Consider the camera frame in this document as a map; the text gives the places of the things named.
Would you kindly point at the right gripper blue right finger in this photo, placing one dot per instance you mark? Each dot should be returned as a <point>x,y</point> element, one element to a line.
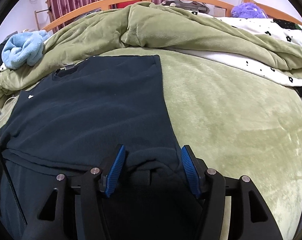
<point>250,218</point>

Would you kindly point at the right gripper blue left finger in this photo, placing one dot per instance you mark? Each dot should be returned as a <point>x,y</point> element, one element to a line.
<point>74,206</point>

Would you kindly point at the dark navy sweater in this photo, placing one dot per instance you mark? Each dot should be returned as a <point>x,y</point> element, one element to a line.
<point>74,119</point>

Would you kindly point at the green fleece bed sheet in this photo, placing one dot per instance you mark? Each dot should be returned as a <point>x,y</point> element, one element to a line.
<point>238,123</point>

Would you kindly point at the white black flower quilt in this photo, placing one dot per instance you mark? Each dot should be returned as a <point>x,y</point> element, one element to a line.
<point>275,35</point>

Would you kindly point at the light blue fleece garment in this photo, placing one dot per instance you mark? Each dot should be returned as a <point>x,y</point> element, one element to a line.
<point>21,48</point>

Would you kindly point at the green fleece duvet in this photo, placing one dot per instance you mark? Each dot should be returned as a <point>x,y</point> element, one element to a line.
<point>166,32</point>

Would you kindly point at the purple plush toy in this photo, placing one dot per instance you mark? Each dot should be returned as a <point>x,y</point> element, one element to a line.
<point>248,10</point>

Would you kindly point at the cluttered desk items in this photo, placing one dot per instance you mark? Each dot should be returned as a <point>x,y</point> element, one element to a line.
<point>196,7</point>

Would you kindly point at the white charger with cable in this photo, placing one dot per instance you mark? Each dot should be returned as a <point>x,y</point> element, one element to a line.
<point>8,106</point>

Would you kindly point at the wooden rack by wall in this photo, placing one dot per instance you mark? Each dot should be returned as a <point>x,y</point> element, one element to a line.
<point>42,18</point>

